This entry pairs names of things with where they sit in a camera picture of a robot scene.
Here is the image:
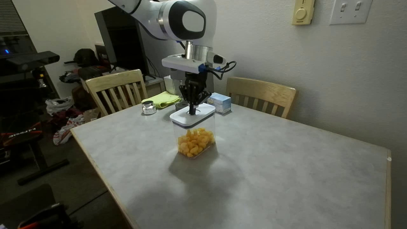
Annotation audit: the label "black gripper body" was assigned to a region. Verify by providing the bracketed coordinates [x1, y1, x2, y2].
[182, 71, 210, 88]

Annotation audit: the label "white rectangular plastic tray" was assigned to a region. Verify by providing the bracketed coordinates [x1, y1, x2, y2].
[170, 102, 218, 130]

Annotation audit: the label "grey trash bin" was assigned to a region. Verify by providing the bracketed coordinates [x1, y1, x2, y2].
[167, 69, 215, 107]

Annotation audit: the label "white bottle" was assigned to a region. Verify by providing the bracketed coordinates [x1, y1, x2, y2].
[163, 74, 178, 96]

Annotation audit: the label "blue white tissue box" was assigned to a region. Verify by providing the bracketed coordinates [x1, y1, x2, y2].
[205, 92, 233, 116]

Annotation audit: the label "green cloth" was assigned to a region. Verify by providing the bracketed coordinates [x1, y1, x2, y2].
[142, 91, 184, 111]

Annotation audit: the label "clear plastic container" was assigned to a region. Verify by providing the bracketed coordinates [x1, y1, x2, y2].
[173, 114, 218, 161]

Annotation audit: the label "small metal cup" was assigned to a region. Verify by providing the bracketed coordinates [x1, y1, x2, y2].
[140, 100, 158, 118]

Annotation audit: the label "orange snack pieces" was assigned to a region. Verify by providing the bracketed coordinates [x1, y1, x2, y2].
[177, 128, 217, 160]

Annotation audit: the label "wooden chair with slats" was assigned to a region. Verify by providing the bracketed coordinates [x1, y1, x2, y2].
[83, 68, 151, 119]
[226, 76, 298, 120]

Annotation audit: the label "black flat monitor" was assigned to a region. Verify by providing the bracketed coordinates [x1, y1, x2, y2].
[93, 6, 151, 79]

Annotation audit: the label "black bag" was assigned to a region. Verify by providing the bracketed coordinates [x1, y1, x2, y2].
[73, 48, 102, 69]

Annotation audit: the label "pile of clothes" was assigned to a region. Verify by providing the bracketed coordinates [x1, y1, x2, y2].
[44, 96, 103, 147]

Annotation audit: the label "beige thermostat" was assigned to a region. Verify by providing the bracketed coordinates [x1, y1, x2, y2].
[290, 0, 317, 27]

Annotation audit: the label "black stand with foot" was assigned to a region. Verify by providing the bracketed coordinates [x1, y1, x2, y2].
[0, 69, 70, 188]

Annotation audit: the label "black device with blue light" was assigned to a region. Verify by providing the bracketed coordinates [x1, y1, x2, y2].
[0, 32, 36, 62]

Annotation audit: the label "red black tool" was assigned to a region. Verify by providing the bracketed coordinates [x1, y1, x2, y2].
[17, 203, 75, 229]

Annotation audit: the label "black depth camera bar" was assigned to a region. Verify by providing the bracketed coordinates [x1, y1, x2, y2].
[6, 50, 61, 74]

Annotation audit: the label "white light switch plate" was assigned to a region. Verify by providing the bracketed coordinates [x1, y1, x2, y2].
[329, 0, 374, 27]

